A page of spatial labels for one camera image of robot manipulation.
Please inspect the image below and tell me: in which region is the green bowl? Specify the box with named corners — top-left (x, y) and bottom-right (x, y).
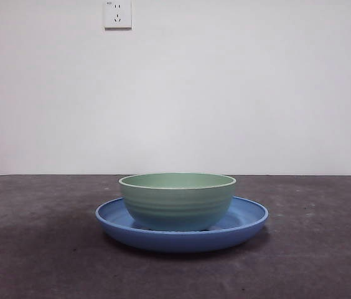
top-left (118, 173), bottom-right (237, 232)

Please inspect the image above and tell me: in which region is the blue plate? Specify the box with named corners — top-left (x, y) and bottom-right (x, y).
top-left (95, 196), bottom-right (270, 254)

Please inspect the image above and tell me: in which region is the white wall socket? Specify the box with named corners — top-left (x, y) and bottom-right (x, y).
top-left (103, 0), bottom-right (133, 31)

